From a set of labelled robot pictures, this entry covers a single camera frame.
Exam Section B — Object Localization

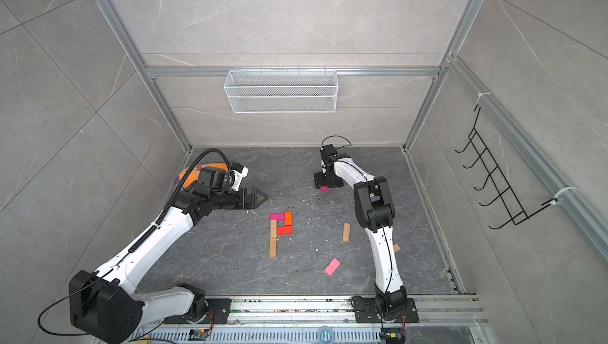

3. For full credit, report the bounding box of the orange block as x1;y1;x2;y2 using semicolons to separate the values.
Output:
284;212;293;226

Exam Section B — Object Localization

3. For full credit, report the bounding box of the red block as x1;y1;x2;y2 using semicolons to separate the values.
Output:
276;225;293;236

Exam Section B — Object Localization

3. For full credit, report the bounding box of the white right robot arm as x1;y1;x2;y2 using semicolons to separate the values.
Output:
314;144;408;320

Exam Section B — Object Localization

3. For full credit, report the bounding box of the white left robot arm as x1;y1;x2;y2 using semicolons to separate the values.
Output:
66;148;269;343

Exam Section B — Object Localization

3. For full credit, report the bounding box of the orange plush toy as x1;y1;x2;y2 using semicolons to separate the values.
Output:
174;163;230;191

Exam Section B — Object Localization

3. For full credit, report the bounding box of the pink block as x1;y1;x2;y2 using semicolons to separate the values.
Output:
325;258;341;276

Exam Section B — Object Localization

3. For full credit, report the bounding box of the white wire basket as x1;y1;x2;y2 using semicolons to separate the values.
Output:
224;70;339;114

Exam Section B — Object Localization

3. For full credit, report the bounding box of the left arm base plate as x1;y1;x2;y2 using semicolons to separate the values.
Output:
187;298;232;324

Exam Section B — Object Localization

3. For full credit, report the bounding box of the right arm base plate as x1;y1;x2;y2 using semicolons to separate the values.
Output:
350;296;420;324

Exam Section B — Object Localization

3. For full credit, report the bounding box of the black wire hook rack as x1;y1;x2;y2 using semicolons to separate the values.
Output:
452;105;579;233

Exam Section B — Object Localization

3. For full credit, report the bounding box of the aluminium rail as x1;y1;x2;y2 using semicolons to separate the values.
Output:
92;295;490;331

